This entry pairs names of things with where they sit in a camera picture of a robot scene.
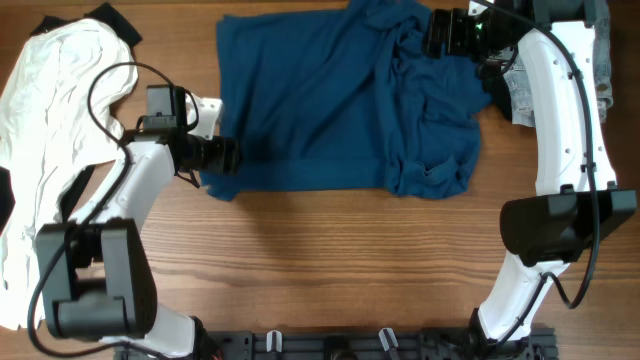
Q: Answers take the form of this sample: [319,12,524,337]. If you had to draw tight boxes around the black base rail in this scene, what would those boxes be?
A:
[113,327,557,360]

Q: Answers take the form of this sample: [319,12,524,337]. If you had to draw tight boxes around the white garment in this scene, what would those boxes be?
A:
[1,19,138,330]

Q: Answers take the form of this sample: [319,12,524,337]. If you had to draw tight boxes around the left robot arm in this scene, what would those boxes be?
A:
[28,84,240,359]

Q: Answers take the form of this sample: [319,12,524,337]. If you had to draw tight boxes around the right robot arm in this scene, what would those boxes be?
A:
[423,0,637,359]

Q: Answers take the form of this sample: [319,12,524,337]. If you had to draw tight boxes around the black folded garment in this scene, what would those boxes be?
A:
[477,65,513,121]

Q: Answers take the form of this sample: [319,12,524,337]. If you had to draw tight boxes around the folded light blue jeans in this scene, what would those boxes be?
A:
[504,0,614,127]

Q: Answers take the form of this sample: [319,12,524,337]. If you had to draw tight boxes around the blue polo shirt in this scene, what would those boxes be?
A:
[202,1,490,201]

